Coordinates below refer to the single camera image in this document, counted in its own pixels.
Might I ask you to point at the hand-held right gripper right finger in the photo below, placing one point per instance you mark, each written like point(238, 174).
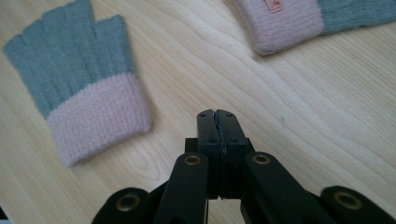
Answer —
point(232, 137)

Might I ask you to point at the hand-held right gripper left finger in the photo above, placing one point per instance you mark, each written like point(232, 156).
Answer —
point(208, 133)

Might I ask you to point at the grey pink knit glove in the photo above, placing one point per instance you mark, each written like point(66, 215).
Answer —
point(77, 90)

